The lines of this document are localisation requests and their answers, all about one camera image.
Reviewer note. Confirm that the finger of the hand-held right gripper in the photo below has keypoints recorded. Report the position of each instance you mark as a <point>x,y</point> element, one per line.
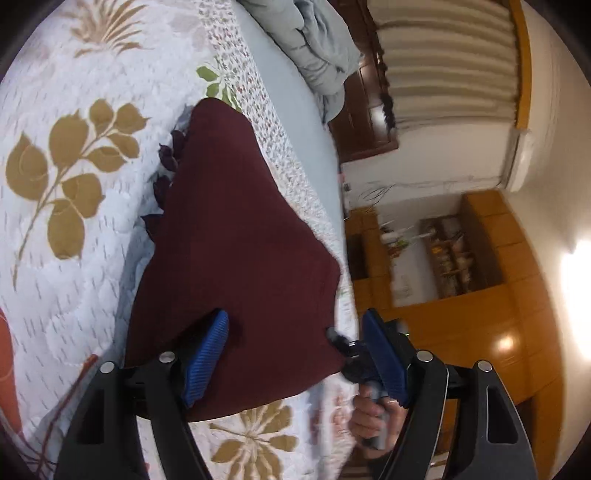
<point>358,362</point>

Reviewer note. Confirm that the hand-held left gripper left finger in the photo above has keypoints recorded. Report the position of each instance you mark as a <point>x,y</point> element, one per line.
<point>207,355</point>

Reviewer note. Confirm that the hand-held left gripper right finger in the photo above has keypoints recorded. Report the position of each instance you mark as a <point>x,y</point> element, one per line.
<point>383,360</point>

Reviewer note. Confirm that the maroon pants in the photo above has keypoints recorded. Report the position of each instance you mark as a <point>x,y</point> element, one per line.
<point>240,240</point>

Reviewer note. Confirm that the person's right hand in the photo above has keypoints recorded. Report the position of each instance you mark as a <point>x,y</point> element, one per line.
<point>362,417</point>

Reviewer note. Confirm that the orange wooden wardrobe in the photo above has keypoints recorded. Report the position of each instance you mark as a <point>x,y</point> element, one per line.
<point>508,323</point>

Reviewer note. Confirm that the floral quilt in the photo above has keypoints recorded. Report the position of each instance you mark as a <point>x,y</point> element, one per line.
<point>83,184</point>

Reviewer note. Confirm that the white air conditioner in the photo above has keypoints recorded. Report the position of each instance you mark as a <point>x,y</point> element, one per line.
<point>519,161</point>

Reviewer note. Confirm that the dark wooden nightstand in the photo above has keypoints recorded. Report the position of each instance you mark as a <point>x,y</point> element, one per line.
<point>364,120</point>

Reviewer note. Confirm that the light blue bed sheet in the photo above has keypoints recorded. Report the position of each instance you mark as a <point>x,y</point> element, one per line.
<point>291,92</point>

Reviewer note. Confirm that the beige curtain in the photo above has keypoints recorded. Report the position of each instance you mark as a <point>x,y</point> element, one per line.
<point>452,60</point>

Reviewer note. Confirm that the grey-blue blanket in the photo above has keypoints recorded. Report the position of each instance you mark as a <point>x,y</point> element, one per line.
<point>323,50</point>

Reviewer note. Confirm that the wooden curtain frame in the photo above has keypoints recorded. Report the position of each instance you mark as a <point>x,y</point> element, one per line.
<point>521,69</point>

